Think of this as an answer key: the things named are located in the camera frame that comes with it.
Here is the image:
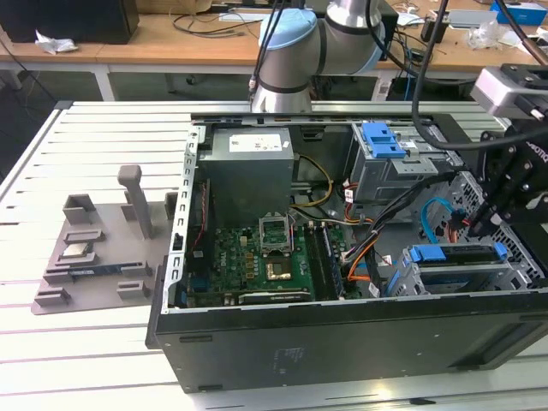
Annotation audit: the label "installed RAM stick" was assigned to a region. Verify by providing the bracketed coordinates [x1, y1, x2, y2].
[320, 225, 345, 300]

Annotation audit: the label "clear plastic bag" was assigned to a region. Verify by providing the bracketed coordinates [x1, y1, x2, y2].
[465, 20, 503, 51]

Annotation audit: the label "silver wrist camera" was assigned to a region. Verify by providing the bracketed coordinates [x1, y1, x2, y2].
[469, 67, 531, 120]

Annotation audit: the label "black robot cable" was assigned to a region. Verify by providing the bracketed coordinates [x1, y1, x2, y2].
[247, 0, 289, 102]

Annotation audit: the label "hard disk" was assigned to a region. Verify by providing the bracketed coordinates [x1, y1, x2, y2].
[389, 241, 510, 295]

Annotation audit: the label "spare RAM stick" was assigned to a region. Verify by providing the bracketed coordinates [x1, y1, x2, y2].
[68, 264, 146, 278]

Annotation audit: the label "yellow and black wires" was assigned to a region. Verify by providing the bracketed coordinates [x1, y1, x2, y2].
[289, 154, 336, 210]

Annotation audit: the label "black sleeved cable bundle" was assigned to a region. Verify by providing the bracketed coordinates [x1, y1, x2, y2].
[341, 170, 457, 263]

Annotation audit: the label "grey parts rack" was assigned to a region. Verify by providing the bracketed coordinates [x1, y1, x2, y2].
[32, 164, 181, 317]

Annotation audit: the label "grey disk bay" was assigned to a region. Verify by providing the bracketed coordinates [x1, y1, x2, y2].
[384, 241, 537, 297]

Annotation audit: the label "black open PC case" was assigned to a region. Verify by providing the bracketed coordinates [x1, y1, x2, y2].
[145, 111, 548, 395]

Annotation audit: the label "black tower computer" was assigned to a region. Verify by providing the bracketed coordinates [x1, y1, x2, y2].
[376, 9, 400, 62]

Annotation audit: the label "blue data wire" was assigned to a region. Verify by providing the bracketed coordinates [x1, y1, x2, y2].
[420, 198, 454, 246]

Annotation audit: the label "flat grey box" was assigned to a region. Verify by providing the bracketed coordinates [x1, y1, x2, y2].
[444, 9, 500, 30]

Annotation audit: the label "orange wire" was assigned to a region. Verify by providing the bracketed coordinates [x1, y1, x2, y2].
[346, 251, 374, 283]

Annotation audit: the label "grey optical drive cage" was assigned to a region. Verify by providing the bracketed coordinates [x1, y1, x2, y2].
[349, 121, 464, 203]

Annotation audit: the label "silver CPU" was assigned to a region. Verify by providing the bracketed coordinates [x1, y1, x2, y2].
[61, 243, 93, 261]

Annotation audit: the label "CPU socket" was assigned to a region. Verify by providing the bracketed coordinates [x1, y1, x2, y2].
[258, 212, 295, 254]

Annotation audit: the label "blue cardboard box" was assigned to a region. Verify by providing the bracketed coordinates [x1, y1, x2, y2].
[490, 0, 548, 27]

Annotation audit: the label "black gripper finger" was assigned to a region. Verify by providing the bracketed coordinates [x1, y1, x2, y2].
[481, 170, 548, 235]
[468, 128, 517, 237]

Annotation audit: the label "thin red wire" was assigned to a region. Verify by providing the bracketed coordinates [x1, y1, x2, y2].
[190, 177, 213, 252]

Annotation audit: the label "blue plastic cage latch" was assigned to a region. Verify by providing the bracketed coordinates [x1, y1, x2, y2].
[361, 122, 408, 160]

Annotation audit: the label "large black box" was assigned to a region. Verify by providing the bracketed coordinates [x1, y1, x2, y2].
[0, 0, 140, 45]

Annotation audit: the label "grey power supply unit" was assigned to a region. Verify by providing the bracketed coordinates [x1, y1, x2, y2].
[197, 128, 297, 229]

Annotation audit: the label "green motherboard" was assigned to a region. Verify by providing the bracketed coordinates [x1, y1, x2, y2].
[186, 223, 344, 307]

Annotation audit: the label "power wire with black plug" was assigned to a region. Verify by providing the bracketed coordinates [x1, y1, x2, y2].
[444, 204, 476, 246]

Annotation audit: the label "crumpled white paper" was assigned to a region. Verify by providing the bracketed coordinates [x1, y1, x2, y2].
[33, 28, 80, 56]

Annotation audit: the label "black graphics card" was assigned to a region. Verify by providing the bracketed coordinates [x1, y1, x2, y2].
[236, 289, 314, 307]

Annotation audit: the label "white open box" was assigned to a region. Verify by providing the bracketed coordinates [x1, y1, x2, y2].
[519, 35, 548, 57]

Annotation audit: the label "wooden desk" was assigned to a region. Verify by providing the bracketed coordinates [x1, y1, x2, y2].
[0, 0, 548, 104]

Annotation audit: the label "thick black gripper cable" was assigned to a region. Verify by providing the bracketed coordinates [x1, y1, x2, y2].
[409, 0, 474, 152]

